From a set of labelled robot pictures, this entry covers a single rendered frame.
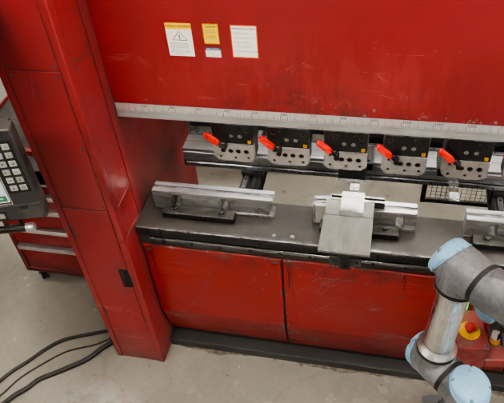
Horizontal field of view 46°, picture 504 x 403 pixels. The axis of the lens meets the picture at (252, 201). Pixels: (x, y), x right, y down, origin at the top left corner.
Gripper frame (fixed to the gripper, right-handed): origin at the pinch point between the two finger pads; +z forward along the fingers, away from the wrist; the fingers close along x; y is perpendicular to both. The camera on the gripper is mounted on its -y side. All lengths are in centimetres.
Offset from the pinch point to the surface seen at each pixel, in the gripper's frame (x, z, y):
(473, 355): 9.0, 0.0, -5.9
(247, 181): 91, -5, 73
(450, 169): 17, -44, 40
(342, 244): 53, -24, 24
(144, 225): 131, -9, 45
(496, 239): -3.9, -13.7, 33.4
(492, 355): 1.6, 3.3, -4.2
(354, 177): 48, -33, 47
